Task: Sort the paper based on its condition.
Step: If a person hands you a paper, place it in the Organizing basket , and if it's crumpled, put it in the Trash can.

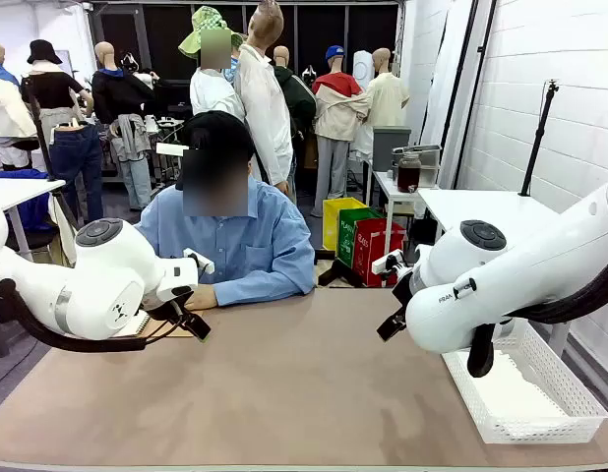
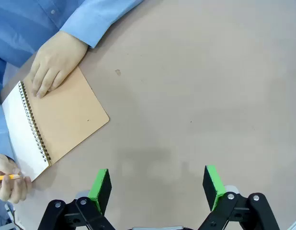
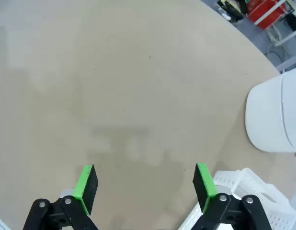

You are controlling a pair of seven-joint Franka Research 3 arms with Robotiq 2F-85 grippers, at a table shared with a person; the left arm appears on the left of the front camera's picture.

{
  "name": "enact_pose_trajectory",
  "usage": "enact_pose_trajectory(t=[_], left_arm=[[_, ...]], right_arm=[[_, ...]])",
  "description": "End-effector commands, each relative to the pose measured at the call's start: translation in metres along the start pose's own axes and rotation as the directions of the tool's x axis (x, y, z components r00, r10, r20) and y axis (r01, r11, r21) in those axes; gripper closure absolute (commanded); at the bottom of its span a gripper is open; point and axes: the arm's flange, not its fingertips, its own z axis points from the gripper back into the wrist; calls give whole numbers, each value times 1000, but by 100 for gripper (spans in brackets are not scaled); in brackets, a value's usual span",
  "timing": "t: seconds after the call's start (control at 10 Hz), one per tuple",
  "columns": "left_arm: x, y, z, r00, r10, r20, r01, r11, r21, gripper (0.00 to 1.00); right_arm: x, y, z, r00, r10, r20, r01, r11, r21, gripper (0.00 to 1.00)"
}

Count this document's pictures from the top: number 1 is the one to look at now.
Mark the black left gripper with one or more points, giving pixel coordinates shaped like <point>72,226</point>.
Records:
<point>168,306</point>

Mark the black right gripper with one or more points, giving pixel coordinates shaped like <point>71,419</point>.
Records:
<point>405,295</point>

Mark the spiral notebook brown cover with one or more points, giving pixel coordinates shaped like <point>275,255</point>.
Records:
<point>137,324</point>

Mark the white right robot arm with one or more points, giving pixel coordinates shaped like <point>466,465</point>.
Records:
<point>505,275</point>

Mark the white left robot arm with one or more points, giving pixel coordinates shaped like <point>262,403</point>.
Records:
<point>102,275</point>

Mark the person's left forearm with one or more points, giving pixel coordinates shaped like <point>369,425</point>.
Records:
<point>264,287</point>

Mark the person's left hand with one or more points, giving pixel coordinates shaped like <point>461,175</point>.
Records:
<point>203,297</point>

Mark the red recycling bin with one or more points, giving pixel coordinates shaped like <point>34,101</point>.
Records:
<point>370,255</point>

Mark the black floor stand base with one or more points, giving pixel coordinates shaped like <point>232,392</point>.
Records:
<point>336,273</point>

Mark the green recycling bin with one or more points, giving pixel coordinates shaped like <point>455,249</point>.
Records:
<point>348,236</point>

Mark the person in blue shirt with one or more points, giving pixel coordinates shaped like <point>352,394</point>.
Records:
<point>255,236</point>

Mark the yellow recycling bin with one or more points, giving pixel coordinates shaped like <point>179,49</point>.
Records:
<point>333,221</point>

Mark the white paper stack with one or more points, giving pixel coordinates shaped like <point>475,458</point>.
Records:
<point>510,393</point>

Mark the small white table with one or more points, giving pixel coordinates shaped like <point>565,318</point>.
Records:
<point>383,179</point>

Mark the large white side table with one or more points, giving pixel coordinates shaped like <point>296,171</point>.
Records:
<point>481,206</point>

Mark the brown glass jar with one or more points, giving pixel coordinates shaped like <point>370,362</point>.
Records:
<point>408,174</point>

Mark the beige hanging cloth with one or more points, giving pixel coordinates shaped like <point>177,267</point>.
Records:
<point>63,231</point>

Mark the white perforated plastic basket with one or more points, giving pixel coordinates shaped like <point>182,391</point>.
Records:
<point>530,428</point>

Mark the metal food container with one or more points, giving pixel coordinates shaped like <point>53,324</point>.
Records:
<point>429,159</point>

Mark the grey storage box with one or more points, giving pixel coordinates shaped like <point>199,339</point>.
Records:
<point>387,147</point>

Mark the black baseball cap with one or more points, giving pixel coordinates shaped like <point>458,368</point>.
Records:
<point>215,130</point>

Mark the blue jeans half mannequin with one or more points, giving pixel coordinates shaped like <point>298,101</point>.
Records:
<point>75,157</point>

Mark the mannequin red jacket blue cap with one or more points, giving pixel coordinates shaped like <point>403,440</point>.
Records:
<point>336,113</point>

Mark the white desk with feet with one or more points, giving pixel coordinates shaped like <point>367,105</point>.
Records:
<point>18,189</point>

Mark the tall mannequin white shirt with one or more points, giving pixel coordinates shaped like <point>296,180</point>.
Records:
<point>264,108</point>

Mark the mannequin cream shirt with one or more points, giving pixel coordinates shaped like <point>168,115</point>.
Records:
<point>385,98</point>

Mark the black tripod pole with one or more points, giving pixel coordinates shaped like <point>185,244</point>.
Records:
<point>535,147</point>

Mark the mannequin in white coat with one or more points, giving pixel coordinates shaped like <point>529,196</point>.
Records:
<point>210,93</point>

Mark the blue cloth pile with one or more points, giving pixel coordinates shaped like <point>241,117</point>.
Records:
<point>18,173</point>

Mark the mannequin black jacket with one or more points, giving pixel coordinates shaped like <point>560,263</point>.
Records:
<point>119,93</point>

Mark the mannequin dark green hoodie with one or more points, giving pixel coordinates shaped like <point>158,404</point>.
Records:
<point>299,98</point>

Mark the white tower fan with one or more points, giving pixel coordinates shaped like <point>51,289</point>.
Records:
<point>364,69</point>

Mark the mannequin black bucket hat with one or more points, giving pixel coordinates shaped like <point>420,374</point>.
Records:
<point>50,88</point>

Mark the mannequin blue white jacket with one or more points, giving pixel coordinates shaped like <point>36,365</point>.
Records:
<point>4,108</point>

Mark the green checked bucket hat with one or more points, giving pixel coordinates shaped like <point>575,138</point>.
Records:
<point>205,29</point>

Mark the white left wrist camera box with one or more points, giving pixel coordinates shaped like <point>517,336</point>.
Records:
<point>200,260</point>

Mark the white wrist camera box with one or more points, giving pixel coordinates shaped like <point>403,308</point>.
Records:
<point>200,260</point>
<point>385,263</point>

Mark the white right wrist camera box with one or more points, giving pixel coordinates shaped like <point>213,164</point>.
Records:
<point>385,263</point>

